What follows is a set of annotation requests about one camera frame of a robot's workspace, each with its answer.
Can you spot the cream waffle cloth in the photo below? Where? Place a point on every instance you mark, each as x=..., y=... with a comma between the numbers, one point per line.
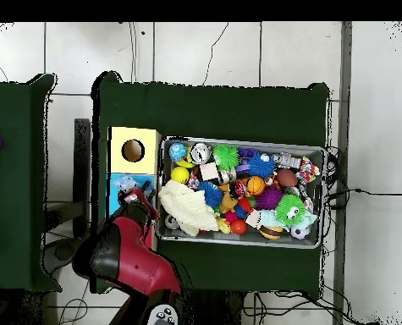
x=187, y=206

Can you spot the brown football toy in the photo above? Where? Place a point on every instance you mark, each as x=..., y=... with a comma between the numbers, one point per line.
x=287, y=177

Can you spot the yellow ball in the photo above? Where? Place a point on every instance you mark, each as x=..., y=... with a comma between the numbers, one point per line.
x=180, y=174

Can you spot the black panel on stand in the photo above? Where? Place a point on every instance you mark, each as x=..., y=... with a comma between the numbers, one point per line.
x=82, y=162

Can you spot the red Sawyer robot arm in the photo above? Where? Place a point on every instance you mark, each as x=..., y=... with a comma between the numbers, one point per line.
x=136, y=264

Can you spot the blue spiky ball with eye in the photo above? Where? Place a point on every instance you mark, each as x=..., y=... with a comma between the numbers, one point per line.
x=261, y=166

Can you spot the green spiky ball with eyes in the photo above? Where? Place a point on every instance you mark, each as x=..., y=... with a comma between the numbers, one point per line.
x=288, y=208

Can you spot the purple spiky ball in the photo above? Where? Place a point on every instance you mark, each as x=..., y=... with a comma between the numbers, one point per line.
x=268, y=198

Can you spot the blue globe ball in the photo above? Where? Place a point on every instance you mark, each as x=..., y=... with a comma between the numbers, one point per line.
x=177, y=151

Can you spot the dark green tablecloth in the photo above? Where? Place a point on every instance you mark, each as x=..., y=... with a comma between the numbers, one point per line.
x=221, y=111

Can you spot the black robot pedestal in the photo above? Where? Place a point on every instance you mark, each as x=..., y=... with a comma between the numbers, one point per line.
x=217, y=308

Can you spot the orange basketball toy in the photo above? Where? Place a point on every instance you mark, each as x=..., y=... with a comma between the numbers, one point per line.
x=255, y=185

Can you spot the side table under green cloth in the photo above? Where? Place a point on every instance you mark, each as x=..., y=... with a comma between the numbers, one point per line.
x=11, y=203

